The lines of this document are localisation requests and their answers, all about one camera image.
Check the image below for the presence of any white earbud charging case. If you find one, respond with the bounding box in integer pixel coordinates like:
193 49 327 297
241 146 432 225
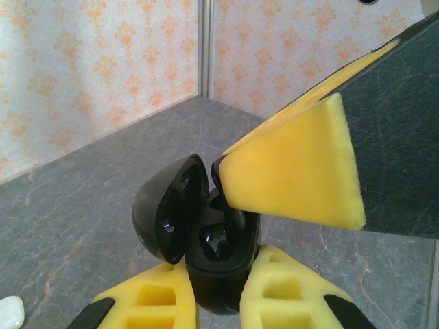
0 296 25 329

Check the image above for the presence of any black wireless earbud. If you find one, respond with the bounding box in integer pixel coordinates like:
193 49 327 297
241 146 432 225
209 160 248 231

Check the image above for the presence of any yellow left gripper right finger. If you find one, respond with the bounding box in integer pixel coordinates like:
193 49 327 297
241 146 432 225
239 243 378 329

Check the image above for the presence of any aluminium corner post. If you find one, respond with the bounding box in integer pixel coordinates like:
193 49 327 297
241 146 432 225
198 0 216 99

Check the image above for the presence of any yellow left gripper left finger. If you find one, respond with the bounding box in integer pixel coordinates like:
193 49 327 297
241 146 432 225
67 262 202 329

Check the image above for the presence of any black earbud charging case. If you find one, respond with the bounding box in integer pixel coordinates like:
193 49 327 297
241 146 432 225
132 153 262 315

